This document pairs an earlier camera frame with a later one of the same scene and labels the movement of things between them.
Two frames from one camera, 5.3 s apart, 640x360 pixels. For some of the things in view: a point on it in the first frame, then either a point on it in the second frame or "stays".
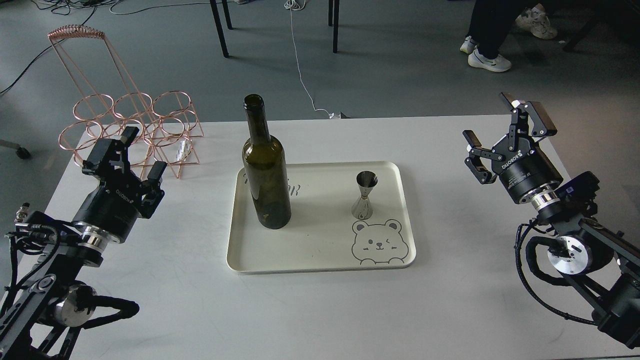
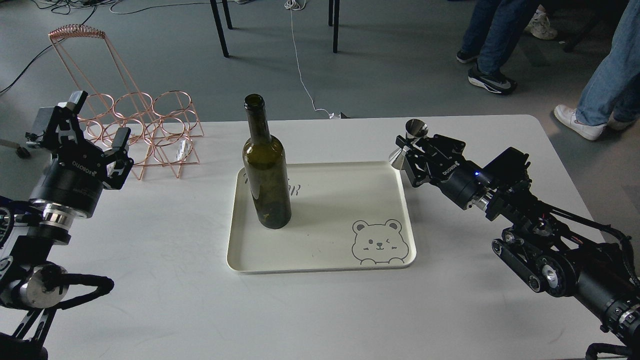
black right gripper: [528, 173] → [443, 163]
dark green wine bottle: [266, 168] stays
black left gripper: [113, 207] → [73, 178]
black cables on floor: [67, 6] stays
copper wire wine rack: [169, 126] stays
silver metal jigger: [362, 209] → [415, 128]
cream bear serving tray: [322, 235] stays
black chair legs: [221, 37] stays
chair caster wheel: [22, 152] stays
